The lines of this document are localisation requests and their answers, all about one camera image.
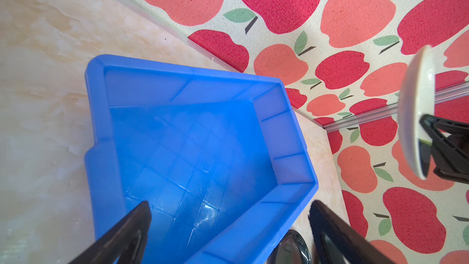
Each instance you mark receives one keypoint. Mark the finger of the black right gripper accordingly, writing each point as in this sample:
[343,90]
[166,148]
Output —
[450,147]

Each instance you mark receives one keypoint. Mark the black plate left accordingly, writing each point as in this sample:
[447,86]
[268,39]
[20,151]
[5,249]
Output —
[292,249]

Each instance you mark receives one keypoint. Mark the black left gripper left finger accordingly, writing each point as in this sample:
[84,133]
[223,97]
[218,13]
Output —
[124,243]

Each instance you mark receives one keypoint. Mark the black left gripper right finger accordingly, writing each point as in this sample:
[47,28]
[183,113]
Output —
[336,242]

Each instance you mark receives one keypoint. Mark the blue plastic bin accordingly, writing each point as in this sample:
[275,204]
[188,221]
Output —
[219,156]

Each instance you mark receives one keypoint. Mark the white plate with dark glaze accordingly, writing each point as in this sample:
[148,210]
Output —
[417,98]

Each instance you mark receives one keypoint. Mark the aluminium frame post right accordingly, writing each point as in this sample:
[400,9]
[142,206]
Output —
[444,95]

